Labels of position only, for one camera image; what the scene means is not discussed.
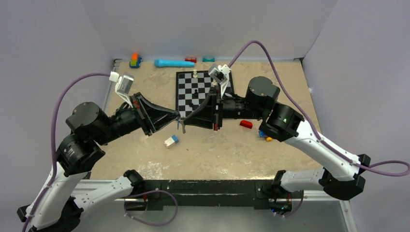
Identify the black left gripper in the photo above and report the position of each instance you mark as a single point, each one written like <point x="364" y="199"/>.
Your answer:
<point x="146" y="111"/>

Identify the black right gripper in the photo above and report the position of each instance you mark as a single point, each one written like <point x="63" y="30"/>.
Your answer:
<point x="206" y="117"/>

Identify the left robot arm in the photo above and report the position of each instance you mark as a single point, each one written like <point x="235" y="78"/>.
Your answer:
<point x="55" y="209"/>

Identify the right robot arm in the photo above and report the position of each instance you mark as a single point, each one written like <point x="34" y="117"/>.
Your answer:
<point x="340" y="175"/>

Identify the black white chessboard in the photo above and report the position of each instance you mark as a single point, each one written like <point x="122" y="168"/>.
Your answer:
<point x="185" y="86"/>

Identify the white blue toy block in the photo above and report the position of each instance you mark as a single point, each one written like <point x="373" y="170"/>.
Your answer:
<point x="171" y="141"/>

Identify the grey red toy hammer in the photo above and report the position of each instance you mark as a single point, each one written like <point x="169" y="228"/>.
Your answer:
<point x="246" y="124"/>

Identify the teal round tape roll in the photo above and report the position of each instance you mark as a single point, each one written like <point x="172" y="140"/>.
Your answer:
<point x="208" y="59"/>

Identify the red toy block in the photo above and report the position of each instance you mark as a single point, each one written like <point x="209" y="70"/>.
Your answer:
<point x="191" y="59"/>

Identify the light blue flashlight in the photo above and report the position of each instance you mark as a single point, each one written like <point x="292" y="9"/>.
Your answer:
<point x="160" y="63"/>

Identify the colourful toy block car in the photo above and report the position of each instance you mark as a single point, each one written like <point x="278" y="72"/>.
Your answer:
<point x="262" y="135"/>

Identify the orange green blue toy stack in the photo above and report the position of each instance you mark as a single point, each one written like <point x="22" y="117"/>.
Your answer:
<point x="135" y="61"/>

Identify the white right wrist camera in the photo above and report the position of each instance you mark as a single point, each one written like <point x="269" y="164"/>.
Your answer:
<point x="221" y="74"/>

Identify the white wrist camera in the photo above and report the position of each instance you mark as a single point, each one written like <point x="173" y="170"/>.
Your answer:
<point x="221" y="74"/>
<point x="123" y="84"/>

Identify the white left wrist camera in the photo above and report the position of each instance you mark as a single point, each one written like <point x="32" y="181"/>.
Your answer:
<point x="123" y="84"/>

